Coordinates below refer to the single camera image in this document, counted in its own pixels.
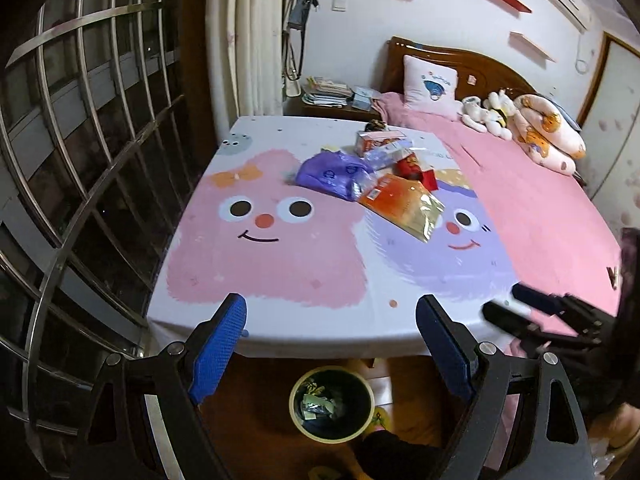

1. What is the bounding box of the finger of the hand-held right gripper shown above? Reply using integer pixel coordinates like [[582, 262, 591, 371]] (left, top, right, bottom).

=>
[[511, 284, 571, 316], [482, 301, 544, 342]]

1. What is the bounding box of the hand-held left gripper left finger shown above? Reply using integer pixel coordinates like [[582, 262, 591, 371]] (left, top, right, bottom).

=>
[[70, 292, 248, 480]]

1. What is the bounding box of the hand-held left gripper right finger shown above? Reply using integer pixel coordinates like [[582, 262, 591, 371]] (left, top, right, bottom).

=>
[[416, 294, 596, 480]]

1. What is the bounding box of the dark blue waste bin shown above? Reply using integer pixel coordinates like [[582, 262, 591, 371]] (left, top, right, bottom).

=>
[[289, 366, 375, 443]]

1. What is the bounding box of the orange snack packet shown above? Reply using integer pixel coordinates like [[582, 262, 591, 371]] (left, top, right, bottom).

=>
[[357, 172, 446, 243]]

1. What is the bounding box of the red packet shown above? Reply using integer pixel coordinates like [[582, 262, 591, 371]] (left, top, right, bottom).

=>
[[395, 152, 438, 192]]

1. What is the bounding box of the purple plastic bag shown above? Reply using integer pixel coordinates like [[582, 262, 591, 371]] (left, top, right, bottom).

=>
[[296, 152, 373, 201]]

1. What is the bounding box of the red and white box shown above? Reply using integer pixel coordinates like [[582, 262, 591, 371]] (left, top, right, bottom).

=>
[[356, 129, 407, 157]]

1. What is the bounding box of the cartoon printed tablecloth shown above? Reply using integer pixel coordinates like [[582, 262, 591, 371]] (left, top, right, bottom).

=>
[[146, 116, 521, 361]]

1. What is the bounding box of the pink bedspread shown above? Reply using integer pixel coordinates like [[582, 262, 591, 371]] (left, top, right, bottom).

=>
[[375, 92, 626, 341]]

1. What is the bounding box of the rolled bear print quilt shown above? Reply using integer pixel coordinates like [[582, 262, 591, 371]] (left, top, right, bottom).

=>
[[512, 94, 587, 176]]

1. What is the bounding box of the white floral wardrobe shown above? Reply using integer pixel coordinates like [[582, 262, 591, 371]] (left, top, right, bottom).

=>
[[580, 32, 640, 221]]

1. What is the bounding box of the white plush toy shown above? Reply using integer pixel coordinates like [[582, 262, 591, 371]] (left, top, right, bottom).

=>
[[480, 89, 517, 138]]

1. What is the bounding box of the pink plush toy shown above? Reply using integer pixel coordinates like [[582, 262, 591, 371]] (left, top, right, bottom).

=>
[[460, 95, 488, 133]]

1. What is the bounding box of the wooden headboard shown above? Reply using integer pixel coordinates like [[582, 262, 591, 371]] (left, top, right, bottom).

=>
[[380, 36, 586, 128]]

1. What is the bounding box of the metal window grille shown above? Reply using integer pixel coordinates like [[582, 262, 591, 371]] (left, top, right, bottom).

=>
[[0, 0, 211, 480]]

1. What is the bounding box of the pink cartoon pillow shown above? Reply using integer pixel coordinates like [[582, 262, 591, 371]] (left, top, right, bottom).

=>
[[402, 56, 458, 122]]

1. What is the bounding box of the wooden nightstand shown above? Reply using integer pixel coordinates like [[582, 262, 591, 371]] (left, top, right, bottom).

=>
[[282, 97, 381, 123]]

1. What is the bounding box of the light blue box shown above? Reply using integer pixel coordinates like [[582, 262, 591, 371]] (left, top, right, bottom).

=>
[[352, 87, 381, 111]]

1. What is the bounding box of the beige handbag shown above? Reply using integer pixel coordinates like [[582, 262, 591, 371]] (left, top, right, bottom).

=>
[[283, 30, 307, 97]]

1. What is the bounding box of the stack of books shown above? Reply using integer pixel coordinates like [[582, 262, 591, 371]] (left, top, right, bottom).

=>
[[301, 76, 353, 108]]

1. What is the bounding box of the cream curtain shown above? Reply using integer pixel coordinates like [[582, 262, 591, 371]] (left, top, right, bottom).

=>
[[207, 0, 301, 121]]

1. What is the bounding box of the grey handbag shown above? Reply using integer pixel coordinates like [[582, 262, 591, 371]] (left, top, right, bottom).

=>
[[287, 0, 321, 31]]

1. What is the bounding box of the short pink wall shelf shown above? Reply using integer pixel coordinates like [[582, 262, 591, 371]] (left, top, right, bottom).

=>
[[510, 31, 556, 62]]

